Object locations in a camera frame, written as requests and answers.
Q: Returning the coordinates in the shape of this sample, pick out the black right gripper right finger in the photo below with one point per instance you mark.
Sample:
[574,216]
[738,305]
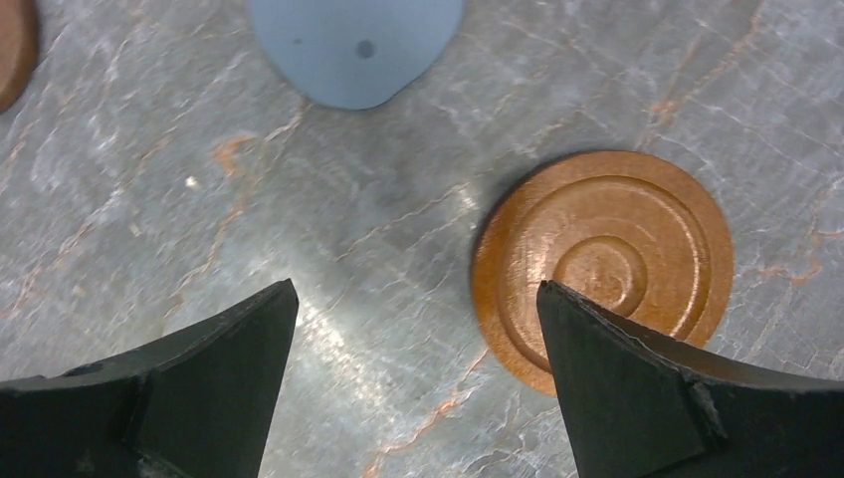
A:
[637,403]

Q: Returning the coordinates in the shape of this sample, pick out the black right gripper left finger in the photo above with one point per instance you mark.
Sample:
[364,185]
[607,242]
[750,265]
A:
[196,403]

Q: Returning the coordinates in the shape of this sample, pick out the wooden coaster five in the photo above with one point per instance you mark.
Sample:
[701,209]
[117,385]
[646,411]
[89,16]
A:
[631,231]

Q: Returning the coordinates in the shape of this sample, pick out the dark walnut coaster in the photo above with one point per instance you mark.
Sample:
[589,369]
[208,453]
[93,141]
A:
[19,48]

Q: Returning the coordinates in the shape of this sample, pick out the blue round coaster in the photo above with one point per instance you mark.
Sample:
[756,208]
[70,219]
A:
[354,54]

